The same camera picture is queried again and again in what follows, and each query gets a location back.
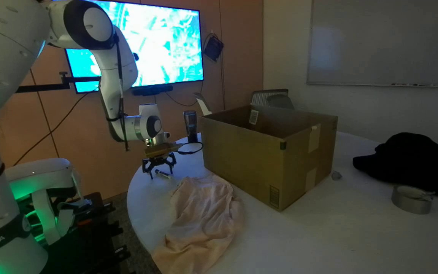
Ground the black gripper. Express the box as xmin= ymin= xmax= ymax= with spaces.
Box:
xmin=141 ymin=151 xmax=178 ymax=180

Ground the pink shirt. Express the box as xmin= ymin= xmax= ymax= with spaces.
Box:
xmin=149 ymin=176 xmax=246 ymax=274

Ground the brown cardboard box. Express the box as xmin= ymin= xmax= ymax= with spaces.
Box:
xmin=194 ymin=94 xmax=339 ymax=214

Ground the black robot stand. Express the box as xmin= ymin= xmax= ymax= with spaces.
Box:
xmin=41 ymin=191 xmax=132 ymax=274

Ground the grey tape roll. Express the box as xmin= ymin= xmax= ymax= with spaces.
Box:
xmin=391 ymin=183 xmax=436 ymax=217

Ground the black jacket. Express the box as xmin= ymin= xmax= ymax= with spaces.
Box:
xmin=351 ymin=133 xmax=438 ymax=205

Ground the whiteboard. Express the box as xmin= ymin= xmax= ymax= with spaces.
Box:
xmin=307 ymin=0 xmax=438 ymax=92

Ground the black stand with ring base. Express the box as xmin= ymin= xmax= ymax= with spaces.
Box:
xmin=175 ymin=110 xmax=205 ymax=157

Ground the wall television screen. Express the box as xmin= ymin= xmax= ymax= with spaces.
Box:
xmin=56 ymin=0 xmax=205 ymax=97

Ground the black wall device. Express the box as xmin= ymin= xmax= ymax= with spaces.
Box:
xmin=202 ymin=34 xmax=225 ymax=63

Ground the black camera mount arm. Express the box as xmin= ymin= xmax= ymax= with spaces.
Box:
xmin=15 ymin=72 xmax=102 ymax=95

